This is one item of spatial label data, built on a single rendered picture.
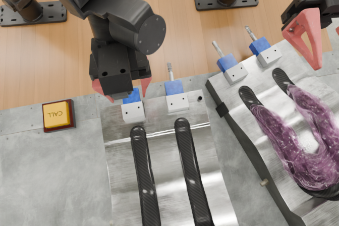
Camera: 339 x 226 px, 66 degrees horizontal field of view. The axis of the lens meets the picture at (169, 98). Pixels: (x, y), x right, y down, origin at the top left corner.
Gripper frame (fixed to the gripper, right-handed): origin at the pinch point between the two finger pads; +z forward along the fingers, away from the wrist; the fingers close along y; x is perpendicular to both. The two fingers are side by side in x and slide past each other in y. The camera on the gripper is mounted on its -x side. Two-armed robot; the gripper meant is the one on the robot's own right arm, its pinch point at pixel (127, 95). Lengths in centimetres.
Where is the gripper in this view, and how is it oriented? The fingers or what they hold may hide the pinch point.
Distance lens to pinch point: 54.0
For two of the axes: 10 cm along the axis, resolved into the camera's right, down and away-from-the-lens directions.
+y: 9.8, -1.8, 0.7
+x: -1.8, -7.0, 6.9
